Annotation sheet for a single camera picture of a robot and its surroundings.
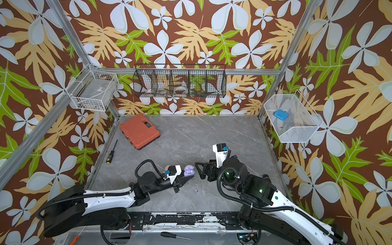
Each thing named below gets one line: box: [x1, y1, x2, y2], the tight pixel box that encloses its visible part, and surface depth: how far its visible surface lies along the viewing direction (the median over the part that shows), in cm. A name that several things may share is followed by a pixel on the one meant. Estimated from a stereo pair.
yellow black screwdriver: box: [105, 139, 118, 165], surface depth 97 cm
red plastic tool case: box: [119, 114, 161, 151], surface depth 106 cm
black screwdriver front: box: [160, 231, 192, 241], surface depth 72 cm
